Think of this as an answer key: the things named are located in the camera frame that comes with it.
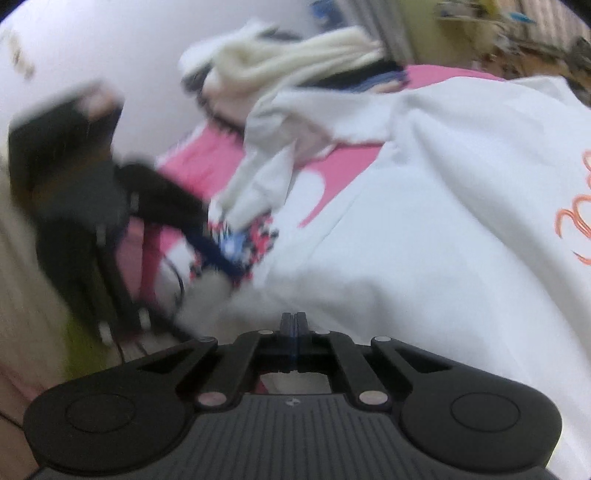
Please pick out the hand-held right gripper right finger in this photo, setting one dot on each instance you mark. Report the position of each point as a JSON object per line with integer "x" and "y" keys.
{"x": 300, "y": 332}

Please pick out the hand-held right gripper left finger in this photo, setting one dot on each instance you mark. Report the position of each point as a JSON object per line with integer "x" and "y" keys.
{"x": 287, "y": 332}

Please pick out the stack of folded clothes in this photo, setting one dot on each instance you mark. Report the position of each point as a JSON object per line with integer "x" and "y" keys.
{"x": 300, "y": 55}

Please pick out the blue water jug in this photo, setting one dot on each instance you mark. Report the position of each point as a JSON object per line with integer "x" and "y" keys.
{"x": 330, "y": 11}

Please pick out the grey curtain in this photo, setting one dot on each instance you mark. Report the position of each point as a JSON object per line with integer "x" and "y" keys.
{"x": 397, "y": 27}

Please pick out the pink floral blanket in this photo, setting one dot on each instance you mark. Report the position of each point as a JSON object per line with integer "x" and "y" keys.
{"x": 341, "y": 170}

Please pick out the white and grey folded pile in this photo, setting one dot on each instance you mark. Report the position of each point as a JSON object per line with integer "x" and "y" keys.
{"x": 198, "y": 60}

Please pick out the white sweatshirt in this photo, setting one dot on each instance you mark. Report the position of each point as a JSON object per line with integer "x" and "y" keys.
{"x": 415, "y": 207}

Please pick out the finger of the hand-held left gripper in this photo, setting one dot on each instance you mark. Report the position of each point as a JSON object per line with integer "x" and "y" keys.
{"x": 161, "y": 194}

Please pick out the folding table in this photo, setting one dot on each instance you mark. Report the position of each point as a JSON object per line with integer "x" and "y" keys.
{"x": 521, "y": 27}

